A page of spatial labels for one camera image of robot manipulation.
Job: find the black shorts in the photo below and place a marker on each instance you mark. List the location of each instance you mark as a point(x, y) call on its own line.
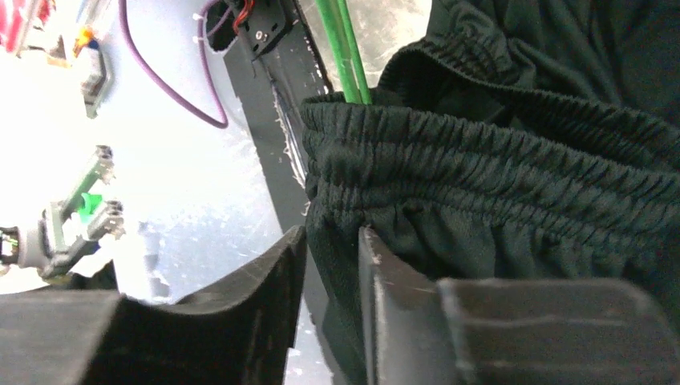
point(516, 139)

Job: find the green plastic hanger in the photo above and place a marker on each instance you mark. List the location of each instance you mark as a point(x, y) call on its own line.
point(339, 30)

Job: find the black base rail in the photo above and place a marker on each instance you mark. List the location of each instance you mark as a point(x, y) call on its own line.
point(273, 63)

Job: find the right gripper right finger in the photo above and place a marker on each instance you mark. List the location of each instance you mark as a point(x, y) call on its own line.
point(496, 331)

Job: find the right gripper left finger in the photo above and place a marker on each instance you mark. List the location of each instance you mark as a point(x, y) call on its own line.
point(236, 331)

